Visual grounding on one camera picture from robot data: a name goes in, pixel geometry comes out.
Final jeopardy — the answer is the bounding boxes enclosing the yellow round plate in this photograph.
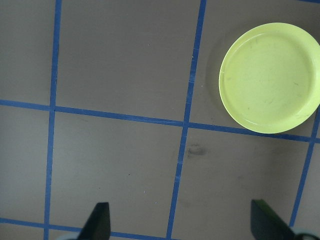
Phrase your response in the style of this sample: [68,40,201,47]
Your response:
[218,22,320,134]

